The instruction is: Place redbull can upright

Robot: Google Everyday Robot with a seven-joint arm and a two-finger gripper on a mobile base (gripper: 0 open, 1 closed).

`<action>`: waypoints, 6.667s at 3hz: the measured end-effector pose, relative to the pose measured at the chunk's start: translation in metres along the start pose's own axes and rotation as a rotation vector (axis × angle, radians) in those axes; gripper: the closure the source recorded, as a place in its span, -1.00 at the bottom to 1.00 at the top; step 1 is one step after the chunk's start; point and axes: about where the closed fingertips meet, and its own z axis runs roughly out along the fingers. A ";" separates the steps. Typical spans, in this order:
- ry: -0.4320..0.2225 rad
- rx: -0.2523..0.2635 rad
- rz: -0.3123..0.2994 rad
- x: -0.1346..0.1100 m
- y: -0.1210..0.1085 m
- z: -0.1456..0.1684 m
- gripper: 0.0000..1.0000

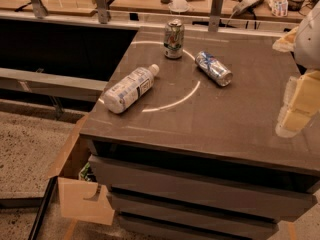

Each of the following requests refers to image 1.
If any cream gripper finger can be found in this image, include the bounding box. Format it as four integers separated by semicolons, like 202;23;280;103
272;27;298;52
275;70;320;138

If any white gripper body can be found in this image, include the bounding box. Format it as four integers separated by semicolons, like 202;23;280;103
294;1;320;69

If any blue silver redbull can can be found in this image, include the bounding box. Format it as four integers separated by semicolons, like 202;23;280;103
195;51;233;87

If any green soda can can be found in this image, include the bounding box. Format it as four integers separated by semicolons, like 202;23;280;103
163;19;184;59

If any colourful snack packet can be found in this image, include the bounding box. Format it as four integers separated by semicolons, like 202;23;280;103
268;0;288;17

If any black mesh cup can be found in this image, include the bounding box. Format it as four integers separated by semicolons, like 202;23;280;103
288;0;305;11

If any white power strip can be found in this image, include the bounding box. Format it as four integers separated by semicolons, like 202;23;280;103
233;0;264;16

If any white bowl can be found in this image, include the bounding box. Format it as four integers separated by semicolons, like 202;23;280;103
168;0;189;13

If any grey drawer cabinet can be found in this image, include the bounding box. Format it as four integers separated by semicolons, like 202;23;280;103
81;28;320;240

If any white plastic water bottle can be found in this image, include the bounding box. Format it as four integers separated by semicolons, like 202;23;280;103
103;64;160;114

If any open cardboard box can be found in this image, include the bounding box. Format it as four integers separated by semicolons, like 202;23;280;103
47;116;114;225

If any right metal post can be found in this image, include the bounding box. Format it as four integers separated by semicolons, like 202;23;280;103
208;0;223;32

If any metal post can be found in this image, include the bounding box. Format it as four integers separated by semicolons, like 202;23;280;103
208;0;223;32
30;0;48;19
96;0;109;24

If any middle metal post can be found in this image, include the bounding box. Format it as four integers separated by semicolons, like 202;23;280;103
96;0;109;24

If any left metal post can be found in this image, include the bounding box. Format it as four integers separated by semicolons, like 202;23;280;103
30;0;48;19

